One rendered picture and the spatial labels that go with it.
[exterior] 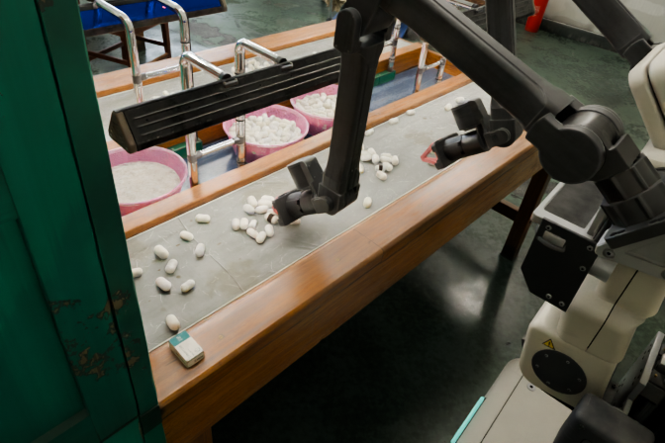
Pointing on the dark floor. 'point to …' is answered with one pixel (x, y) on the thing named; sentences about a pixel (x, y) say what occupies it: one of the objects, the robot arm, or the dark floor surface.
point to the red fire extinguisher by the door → (538, 9)
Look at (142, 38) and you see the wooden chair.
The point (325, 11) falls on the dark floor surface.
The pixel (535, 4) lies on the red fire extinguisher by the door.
